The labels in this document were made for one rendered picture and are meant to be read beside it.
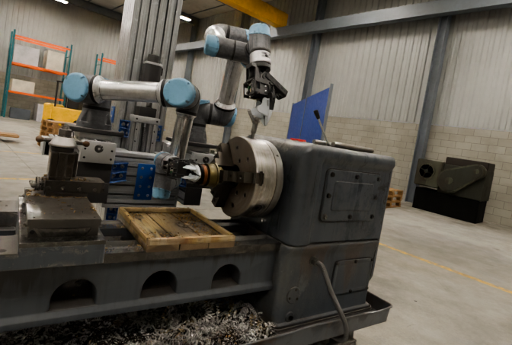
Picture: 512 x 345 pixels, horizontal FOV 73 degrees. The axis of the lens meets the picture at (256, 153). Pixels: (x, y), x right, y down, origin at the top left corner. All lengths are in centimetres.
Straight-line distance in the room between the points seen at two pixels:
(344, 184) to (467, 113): 1012
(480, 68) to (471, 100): 89
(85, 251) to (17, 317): 24
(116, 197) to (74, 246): 82
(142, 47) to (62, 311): 131
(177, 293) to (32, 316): 39
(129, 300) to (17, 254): 35
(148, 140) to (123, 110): 20
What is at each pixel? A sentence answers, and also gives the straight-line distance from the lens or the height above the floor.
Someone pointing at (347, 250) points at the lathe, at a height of 83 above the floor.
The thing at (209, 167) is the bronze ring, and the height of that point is 111.
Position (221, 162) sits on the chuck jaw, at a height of 113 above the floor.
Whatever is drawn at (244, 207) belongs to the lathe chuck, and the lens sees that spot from 127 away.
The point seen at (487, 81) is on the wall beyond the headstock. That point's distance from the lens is 1157.
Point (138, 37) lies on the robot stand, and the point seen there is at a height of 165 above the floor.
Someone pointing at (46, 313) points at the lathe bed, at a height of 71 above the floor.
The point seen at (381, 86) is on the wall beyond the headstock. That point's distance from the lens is 1269.
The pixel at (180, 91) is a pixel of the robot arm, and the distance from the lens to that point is 142.
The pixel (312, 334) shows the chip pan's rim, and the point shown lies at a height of 56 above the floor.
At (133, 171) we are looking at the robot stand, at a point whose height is 98.
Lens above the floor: 125
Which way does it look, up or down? 3 degrees down
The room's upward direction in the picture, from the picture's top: 9 degrees clockwise
